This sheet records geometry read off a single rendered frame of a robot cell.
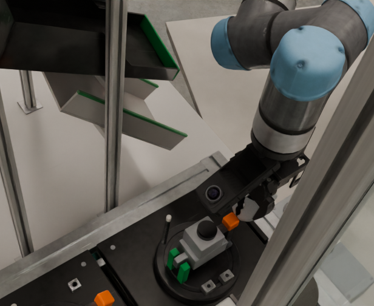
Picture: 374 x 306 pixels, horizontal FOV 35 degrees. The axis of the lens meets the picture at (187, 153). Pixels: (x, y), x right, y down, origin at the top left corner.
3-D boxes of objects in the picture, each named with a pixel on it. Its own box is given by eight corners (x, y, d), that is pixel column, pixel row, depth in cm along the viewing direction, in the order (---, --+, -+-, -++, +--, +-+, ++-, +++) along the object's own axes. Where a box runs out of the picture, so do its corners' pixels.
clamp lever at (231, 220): (225, 232, 97) (232, 210, 91) (232, 241, 96) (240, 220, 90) (208, 243, 96) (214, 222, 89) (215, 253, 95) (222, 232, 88)
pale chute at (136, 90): (141, 99, 113) (158, 84, 112) (170, 151, 107) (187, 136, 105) (31, 50, 90) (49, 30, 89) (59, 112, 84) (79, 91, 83)
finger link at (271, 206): (266, 223, 86) (281, 192, 79) (258, 228, 86) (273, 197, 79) (246, 200, 88) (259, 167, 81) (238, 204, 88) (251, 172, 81)
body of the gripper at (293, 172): (301, 185, 86) (326, 136, 76) (257, 213, 82) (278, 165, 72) (268, 149, 89) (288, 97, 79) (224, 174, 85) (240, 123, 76)
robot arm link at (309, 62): (363, 40, 64) (331, 84, 60) (332, 104, 73) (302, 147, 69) (302, 8, 66) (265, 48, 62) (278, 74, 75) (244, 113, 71)
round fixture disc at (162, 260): (204, 212, 102) (206, 207, 101) (255, 275, 96) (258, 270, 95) (138, 252, 96) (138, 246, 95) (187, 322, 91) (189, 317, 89)
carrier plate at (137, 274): (208, 185, 108) (210, 179, 106) (294, 288, 98) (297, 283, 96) (96, 249, 98) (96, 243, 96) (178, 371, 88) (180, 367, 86)
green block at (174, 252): (172, 260, 94) (175, 247, 90) (176, 266, 94) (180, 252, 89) (166, 265, 94) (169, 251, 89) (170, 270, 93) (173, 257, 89)
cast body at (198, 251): (208, 229, 94) (215, 207, 89) (225, 250, 92) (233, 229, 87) (166, 255, 91) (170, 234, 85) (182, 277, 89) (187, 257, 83)
